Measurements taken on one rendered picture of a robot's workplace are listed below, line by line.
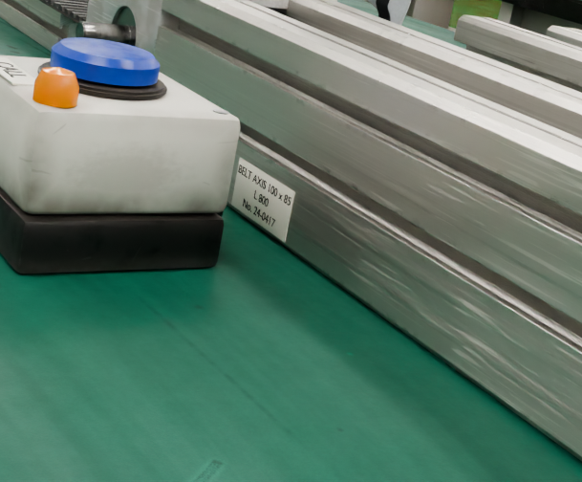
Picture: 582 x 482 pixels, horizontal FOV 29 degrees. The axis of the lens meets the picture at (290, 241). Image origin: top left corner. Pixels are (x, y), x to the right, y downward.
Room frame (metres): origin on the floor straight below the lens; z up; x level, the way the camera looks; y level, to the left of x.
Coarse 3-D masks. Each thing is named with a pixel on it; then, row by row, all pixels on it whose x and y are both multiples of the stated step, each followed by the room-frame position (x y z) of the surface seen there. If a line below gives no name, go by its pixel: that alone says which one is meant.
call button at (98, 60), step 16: (64, 48) 0.40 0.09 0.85; (80, 48) 0.41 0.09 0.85; (96, 48) 0.41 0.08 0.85; (112, 48) 0.41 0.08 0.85; (128, 48) 0.42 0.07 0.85; (64, 64) 0.40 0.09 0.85; (80, 64) 0.40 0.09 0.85; (96, 64) 0.40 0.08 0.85; (112, 64) 0.40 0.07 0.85; (128, 64) 0.40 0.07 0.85; (144, 64) 0.41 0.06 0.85; (96, 80) 0.40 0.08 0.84; (112, 80) 0.40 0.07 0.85; (128, 80) 0.40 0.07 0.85; (144, 80) 0.40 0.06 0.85
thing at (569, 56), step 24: (480, 24) 0.66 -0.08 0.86; (504, 24) 0.66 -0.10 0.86; (480, 48) 0.65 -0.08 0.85; (504, 48) 0.63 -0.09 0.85; (528, 48) 0.62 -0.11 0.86; (552, 48) 0.61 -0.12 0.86; (576, 48) 0.62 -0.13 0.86; (528, 72) 0.63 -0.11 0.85; (552, 72) 0.60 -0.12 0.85; (576, 72) 0.59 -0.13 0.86
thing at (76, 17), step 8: (40, 0) 0.76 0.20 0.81; (48, 0) 0.75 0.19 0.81; (56, 0) 0.75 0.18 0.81; (64, 0) 0.75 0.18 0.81; (72, 0) 0.76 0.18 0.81; (80, 0) 0.77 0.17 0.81; (88, 0) 0.77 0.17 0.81; (56, 8) 0.73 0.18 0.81; (64, 8) 0.73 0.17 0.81; (72, 8) 0.73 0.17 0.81; (80, 8) 0.74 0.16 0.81; (72, 16) 0.71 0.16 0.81; (80, 16) 0.70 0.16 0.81
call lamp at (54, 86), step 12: (48, 72) 0.37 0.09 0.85; (60, 72) 0.37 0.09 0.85; (72, 72) 0.37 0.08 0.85; (36, 84) 0.37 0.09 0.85; (48, 84) 0.37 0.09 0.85; (60, 84) 0.37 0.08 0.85; (72, 84) 0.37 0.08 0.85; (36, 96) 0.37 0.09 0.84; (48, 96) 0.37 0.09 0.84; (60, 96) 0.37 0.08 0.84; (72, 96) 0.37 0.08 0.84
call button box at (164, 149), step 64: (0, 64) 0.41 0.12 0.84; (0, 128) 0.39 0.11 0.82; (64, 128) 0.37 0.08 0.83; (128, 128) 0.38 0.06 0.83; (192, 128) 0.39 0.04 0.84; (0, 192) 0.38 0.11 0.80; (64, 192) 0.37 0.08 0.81; (128, 192) 0.38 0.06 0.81; (192, 192) 0.40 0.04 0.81; (64, 256) 0.37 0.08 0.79; (128, 256) 0.38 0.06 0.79; (192, 256) 0.40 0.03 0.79
